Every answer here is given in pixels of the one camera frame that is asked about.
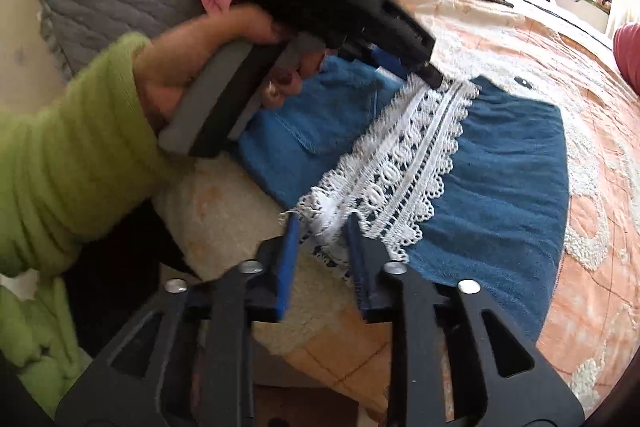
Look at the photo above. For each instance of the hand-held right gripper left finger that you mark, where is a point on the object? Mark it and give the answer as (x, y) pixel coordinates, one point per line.
(289, 262)

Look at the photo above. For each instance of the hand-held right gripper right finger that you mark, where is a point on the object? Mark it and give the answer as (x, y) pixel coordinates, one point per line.
(356, 262)

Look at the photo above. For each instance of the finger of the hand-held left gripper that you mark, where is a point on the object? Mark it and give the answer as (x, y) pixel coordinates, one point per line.
(431, 76)
(386, 59)

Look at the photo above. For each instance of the blue pants with lace trim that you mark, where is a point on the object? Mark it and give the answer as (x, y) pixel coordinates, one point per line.
(500, 207)

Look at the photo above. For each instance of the person's left forearm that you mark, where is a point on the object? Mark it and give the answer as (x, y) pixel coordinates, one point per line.
(65, 157)

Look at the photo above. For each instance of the person's left hand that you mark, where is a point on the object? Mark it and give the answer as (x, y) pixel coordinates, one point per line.
(190, 52)

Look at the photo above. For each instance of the bed with cream sheet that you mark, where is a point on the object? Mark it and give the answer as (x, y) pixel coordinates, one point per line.
(550, 19)

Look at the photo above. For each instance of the red bolster cushion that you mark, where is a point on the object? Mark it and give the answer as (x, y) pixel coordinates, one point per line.
(630, 57)

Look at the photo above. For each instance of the orange quilted blanket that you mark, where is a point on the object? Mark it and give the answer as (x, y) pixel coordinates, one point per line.
(600, 287)

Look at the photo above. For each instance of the green fleece jacket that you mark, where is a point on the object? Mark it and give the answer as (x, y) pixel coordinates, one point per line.
(30, 332)

